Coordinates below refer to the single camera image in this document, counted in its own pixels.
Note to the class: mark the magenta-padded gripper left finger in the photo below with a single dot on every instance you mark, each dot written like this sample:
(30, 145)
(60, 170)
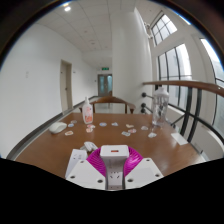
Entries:
(81, 175)

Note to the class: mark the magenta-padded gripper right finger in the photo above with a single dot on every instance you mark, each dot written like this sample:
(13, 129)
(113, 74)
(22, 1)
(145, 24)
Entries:
(145, 173)

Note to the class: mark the white charger block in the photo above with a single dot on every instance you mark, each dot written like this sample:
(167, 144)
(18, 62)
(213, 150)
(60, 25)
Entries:
(114, 158)

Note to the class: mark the small colourful sticker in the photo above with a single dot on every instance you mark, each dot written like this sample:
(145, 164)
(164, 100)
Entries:
(132, 130)
(73, 121)
(144, 128)
(129, 126)
(114, 124)
(126, 133)
(89, 130)
(71, 125)
(91, 126)
(103, 124)
(152, 135)

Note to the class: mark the small pink sticker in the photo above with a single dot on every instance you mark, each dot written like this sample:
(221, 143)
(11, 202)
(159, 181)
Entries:
(69, 133)

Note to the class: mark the white computer mouse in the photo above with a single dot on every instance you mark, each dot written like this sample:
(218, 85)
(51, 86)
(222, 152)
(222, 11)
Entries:
(57, 127)

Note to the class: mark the white pump bottle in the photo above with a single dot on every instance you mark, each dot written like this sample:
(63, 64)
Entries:
(87, 115)

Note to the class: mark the clear plastic water bottle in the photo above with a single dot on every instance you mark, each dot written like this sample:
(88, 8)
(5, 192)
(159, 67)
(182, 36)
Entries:
(160, 106)

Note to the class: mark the wooden chair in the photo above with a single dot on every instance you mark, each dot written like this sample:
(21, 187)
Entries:
(111, 99)

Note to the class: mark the beige door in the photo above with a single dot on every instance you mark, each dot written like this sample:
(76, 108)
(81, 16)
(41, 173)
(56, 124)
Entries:
(66, 86)

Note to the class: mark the grey double door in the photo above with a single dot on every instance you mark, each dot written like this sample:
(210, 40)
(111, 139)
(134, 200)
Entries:
(104, 85)

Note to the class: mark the wooden handrail black railing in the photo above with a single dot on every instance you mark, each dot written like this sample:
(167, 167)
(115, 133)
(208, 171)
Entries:
(186, 84)

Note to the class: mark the large side window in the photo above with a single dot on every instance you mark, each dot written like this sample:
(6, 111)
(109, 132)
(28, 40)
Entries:
(218, 100)

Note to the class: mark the tall arched window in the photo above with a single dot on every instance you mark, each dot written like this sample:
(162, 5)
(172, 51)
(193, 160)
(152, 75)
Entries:
(176, 70)

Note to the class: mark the green exit sign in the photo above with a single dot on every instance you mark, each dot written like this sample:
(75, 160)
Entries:
(105, 69)

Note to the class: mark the small gridded window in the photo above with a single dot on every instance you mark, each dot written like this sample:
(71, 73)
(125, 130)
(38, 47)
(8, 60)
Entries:
(164, 28)

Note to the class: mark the round ceiling light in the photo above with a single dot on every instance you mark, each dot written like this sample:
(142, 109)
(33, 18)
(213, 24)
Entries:
(67, 8)

